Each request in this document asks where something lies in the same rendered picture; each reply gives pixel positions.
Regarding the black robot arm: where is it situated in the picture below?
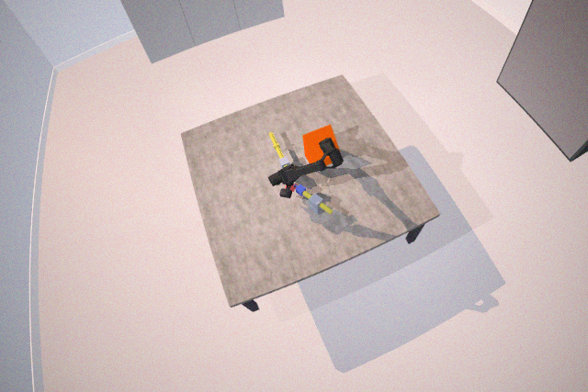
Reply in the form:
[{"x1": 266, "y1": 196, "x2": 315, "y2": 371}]
[{"x1": 268, "y1": 137, "x2": 344, "y2": 186}]

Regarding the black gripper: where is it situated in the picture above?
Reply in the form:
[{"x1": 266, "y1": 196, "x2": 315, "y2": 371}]
[{"x1": 280, "y1": 182, "x2": 294, "y2": 198}]

